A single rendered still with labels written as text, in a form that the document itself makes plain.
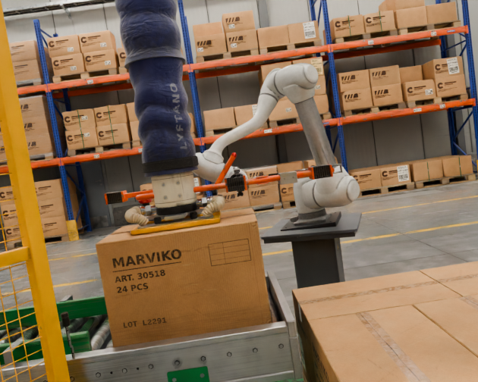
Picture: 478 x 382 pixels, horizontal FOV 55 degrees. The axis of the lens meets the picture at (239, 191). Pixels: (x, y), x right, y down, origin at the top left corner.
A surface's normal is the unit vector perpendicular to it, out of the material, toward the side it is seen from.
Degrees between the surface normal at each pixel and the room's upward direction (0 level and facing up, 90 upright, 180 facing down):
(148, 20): 75
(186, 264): 90
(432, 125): 90
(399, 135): 90
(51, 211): 92
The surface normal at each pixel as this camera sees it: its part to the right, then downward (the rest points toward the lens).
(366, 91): 0.09, 0.03
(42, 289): 0.80, -0.07
